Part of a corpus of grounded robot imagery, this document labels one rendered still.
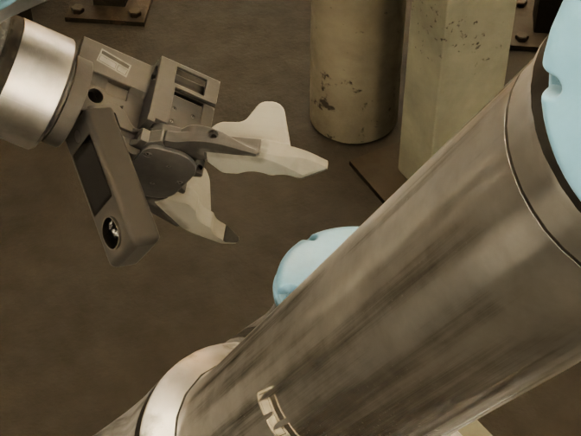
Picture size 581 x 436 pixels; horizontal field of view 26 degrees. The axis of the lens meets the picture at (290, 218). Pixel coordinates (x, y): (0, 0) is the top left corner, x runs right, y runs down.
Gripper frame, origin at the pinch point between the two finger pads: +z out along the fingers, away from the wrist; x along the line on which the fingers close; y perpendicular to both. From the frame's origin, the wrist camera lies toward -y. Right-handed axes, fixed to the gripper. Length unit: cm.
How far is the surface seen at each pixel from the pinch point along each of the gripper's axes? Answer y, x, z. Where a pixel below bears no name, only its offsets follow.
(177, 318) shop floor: 11.2, 45.2, 10.2
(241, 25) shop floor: 67, 57, 16
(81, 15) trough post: 65, 69, -5
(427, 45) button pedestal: 40.6, 17.0, 23.2
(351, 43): 47, 29, 20
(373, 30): 48, 26, 21
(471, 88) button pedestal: 40, 19, 31
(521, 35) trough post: 68, 35, 50
